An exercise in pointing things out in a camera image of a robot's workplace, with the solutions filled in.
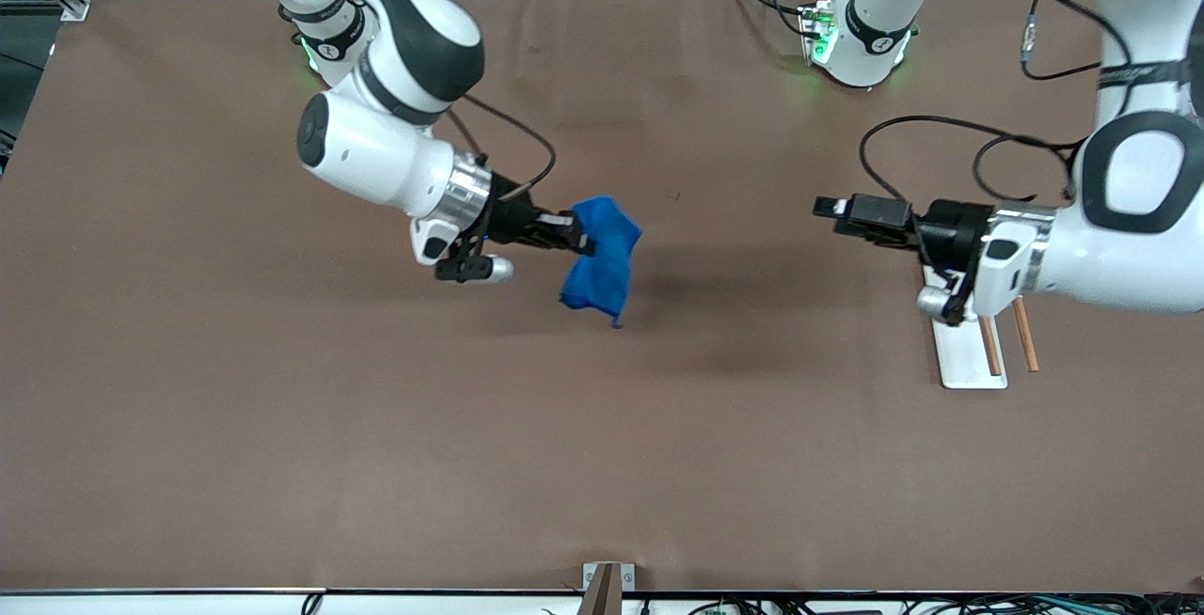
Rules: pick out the white rack base plate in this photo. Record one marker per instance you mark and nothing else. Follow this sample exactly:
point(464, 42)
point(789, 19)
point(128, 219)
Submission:
point(959, 361)

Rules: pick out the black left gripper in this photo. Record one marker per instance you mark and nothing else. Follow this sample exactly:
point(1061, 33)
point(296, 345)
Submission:
point(952, 225)

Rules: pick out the blue microfibre towel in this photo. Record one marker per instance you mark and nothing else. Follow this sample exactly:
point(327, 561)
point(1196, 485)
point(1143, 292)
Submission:
point(602, 262)

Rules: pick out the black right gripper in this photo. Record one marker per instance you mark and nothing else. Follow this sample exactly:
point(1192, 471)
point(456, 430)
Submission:
point(513, 218)

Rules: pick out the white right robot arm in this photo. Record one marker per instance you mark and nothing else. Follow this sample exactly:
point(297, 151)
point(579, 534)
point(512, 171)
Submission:
point(414, 23)

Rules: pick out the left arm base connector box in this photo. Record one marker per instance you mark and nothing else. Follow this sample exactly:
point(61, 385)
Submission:
point(816, 32)

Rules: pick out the metal table edge bracket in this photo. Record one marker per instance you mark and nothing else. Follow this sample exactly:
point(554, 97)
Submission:
point(602, 591)

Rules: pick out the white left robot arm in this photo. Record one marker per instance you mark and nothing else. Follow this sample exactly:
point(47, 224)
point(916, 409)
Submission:
point(1110, 258)

